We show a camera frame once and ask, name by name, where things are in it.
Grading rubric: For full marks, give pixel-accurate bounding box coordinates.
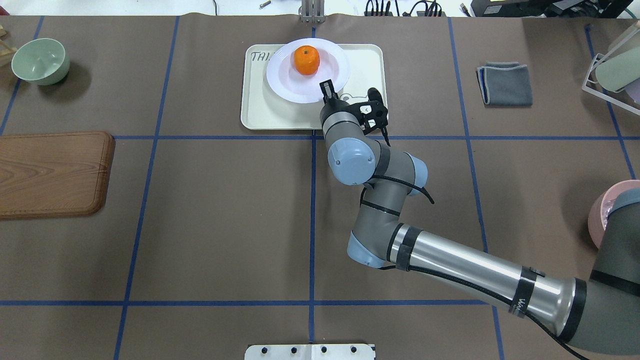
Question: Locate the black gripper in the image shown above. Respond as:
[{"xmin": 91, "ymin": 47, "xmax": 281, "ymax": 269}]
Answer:
[{"xmin": 319, "ymin": 79, "xmax": 389, "ymax": 136}]

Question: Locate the orange fruit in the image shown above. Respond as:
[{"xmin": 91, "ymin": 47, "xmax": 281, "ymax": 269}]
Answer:
[{"xmin": 292, "ymin": 45, "xmax": 321, "ymax": 76}]

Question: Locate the white plate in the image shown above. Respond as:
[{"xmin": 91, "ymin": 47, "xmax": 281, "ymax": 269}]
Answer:
[{"xmin": 266, "ymin": 38, "xmax": 351, "ymax": 104}]

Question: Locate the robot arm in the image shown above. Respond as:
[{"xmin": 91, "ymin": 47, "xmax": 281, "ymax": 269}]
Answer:
[{"xmin": 319, "ymin": 79, "xmax": 640, "ymax": 359}]

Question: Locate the cream bear tray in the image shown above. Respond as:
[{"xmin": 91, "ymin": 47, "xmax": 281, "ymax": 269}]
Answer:
[{"xmin": 240, "ymin": 44, "xmax": 387, "ymax": 131}]

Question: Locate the grey folded cloth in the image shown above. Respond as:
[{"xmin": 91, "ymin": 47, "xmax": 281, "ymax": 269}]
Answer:
[{"xmin": 476, "ymin": 61, "xmax": 533, "ymax": 107}]

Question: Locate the green cup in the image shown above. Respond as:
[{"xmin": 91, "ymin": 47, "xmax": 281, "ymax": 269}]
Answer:
[{"xmin": 595, "ymin": 47, "xmax": 640, "ymax": 92}]

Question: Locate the pink bowl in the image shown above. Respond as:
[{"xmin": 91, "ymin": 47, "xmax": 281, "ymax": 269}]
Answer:
[{"xmin": 587, "ymin": 179, "xmax": 640, "ymax": 249}]

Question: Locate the white cup rack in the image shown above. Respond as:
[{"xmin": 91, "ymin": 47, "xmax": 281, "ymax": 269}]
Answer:
[{"xmin": 581, "ymin": 20, "xmax": 640, "ymax": 118}]

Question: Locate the purple cup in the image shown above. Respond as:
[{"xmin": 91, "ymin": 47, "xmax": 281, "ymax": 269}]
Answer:
[{"xmin": 624, "ymin": 78, "xmax": 640, "ymax": 104}]

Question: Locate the wooden cutting board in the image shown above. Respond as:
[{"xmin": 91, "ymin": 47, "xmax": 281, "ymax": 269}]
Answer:
[{"xmin": 0, "ymin": 131, "xmax": 115, "ymax": 220}]

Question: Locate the green bowl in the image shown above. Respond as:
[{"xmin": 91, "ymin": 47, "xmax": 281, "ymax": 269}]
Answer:
[{"xmin": 11, "ymin": 38, "xmax": 71, "ymax": 86}]

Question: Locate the wooden cup rack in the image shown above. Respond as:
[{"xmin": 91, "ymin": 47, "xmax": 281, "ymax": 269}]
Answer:
[{"xmin": 0, "ymin": 25, "xmax": 18, "ymax": 67}]

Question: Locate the aluminium frame post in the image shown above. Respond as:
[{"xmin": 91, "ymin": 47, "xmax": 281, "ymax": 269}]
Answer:
[{"xmin": 298, "ymin": 0, "xmax": 326, "ymax": 25}]

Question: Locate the white camera pole base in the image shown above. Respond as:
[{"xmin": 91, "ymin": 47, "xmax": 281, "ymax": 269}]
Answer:
[{"xmin": 244, "ymin": 343, "xmax": 377, "ymax": 360}]

